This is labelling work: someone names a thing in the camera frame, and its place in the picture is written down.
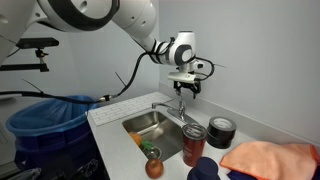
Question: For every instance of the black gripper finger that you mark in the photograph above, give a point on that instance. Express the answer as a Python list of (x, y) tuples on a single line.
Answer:
[(195, 94), (178, 92)]

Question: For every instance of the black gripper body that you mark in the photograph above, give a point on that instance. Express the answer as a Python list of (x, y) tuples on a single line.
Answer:
[(192, 87)]

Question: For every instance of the chrome sink tap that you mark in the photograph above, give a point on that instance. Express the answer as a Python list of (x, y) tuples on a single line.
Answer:
[(179, 113)]

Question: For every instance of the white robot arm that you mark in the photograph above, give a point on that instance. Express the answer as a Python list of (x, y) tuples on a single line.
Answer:
[(136, 17)]

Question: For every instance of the stainless steel sink basin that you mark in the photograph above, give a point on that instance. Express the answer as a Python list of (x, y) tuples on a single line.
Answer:
[(161, 137)]

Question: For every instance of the red tumbler with clear lid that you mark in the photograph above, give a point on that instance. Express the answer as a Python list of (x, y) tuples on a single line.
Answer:
[(194, 138)]

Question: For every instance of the black tape roll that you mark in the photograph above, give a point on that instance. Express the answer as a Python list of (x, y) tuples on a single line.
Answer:
[(221, 132)]

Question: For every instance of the dark blue bottle cap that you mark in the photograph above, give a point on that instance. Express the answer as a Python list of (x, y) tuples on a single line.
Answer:
[(205, 169)]

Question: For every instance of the white brick tile panel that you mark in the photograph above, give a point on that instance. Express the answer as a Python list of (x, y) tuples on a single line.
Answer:
[(119, 110)]

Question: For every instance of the red apple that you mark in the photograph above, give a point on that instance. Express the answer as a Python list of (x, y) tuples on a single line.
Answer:
[(154, 168)]

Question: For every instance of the orange cloth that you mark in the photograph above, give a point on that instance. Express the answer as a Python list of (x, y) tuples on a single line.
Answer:
[(270, 161)]

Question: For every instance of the blue trash bin with liner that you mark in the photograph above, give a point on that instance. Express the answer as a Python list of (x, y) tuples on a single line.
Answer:
[(56, 134)]

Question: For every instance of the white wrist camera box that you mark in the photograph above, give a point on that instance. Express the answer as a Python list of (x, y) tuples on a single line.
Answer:
[(182, 77)]

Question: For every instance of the black camera on mount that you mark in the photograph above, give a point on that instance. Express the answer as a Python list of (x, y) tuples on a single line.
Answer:
[(38, 44)]

